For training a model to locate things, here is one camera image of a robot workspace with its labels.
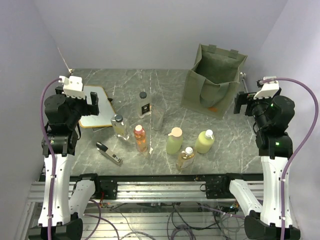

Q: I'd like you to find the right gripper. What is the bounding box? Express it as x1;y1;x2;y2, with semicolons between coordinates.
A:
234;90;278;129

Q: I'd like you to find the short clear yellow bottle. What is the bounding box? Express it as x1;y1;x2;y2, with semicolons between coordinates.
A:
110;114;130;141

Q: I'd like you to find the green canvas bag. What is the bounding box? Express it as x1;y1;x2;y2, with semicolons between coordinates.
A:
181;44;248;120

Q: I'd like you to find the orange bottle pink cap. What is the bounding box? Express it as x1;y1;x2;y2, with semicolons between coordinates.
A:
133;124;147;152

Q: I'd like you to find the green bottle beige cap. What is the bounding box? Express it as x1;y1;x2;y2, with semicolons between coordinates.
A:
166;127;183;155

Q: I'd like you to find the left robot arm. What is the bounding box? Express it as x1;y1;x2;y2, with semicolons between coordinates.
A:
28;91;102;240

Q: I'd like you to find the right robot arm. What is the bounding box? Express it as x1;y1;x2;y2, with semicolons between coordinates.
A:
220;92;301;240

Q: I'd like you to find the yellow-framed whiteboard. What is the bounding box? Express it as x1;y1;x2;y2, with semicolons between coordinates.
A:
79;85;115;129

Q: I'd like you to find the yellow-green pump bottle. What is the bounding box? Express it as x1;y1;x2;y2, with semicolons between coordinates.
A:
195;129;215;154

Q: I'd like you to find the tall clear square bottle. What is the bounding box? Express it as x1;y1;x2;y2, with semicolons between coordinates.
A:
137;91;152;119

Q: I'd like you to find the amber bottle white cap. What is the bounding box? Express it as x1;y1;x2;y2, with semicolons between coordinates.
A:
176;146;196;171

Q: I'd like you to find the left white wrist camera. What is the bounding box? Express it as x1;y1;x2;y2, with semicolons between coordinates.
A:
59;75;86;99

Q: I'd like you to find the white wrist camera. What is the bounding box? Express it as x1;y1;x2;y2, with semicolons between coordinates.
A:
253;76;280;100
59;75;86;99

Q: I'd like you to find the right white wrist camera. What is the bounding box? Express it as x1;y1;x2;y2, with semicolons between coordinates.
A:
253;76;280;100

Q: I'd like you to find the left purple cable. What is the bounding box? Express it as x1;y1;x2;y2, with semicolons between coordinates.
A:
39;77;66;240

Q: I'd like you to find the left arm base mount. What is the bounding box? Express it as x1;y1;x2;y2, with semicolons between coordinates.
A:
100;179;118;200

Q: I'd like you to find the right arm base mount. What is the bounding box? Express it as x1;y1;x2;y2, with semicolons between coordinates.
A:
199;176;233;200

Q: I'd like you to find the aluminium rail frame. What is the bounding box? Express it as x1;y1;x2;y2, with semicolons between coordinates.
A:
24;174;296;240

